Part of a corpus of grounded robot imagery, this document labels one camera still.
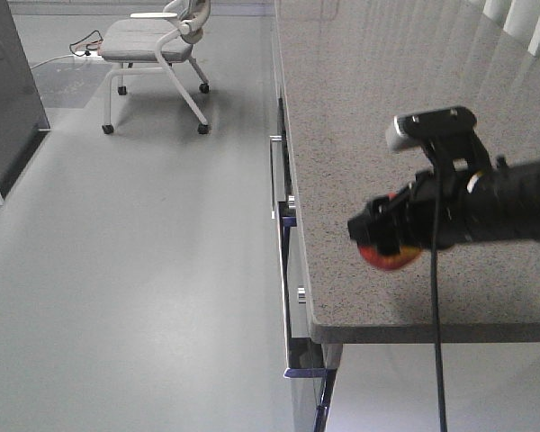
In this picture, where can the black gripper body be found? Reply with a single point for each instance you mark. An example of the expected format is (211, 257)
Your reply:
(435, 216)

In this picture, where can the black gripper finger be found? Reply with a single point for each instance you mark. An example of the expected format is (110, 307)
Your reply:
(380, 234)
(392, 206)

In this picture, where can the red yellow apple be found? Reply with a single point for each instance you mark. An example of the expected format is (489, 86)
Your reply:
(391, 262)

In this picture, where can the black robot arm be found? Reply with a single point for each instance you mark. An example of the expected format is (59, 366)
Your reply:
(500, 205)

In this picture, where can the grey stone kitchen counter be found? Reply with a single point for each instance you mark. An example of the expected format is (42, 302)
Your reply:
(348, 68)

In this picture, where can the grey office chair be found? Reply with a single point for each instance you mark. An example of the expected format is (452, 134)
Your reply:
(151, 43)

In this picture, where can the dark grey cabinet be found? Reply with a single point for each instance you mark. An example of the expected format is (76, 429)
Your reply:
(23, 121)

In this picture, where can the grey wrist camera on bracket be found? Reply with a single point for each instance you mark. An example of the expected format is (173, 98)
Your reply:
(446, 136)

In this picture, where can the white power strip with cables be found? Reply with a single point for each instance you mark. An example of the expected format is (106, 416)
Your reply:
(85, 48)

